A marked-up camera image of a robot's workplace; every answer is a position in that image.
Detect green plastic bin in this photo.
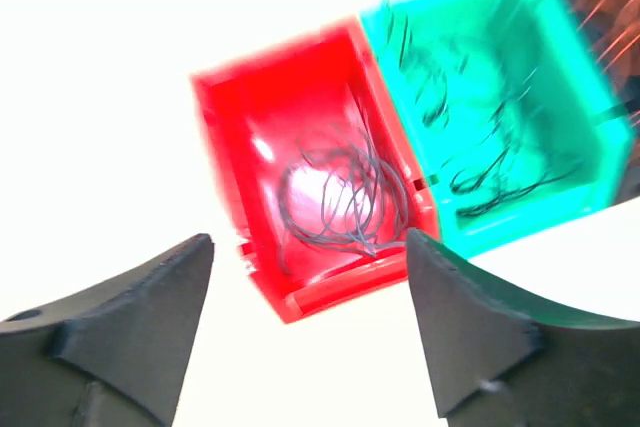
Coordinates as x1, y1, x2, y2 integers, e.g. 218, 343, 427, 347
361, 0, 632, 257

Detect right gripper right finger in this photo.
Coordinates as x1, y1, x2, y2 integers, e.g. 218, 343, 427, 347
406, 228, 639, 426

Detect wires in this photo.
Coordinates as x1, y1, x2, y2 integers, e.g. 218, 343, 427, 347
275, 91, 416, 278

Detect black plastic bin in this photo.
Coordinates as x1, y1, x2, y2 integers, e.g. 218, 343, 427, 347
568, 0, 639, 204

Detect red plastic bin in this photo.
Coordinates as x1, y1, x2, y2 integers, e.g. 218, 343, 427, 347
191, 17, 440, 323

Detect black thin wire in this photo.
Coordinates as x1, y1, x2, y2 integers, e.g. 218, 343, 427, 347
379, 0, 586, 221

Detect orange thin wire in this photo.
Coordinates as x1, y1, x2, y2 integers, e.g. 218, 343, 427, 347
554, 0, 640, 93

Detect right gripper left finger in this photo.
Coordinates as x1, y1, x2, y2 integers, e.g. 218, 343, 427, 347
1, 234, 214, 426

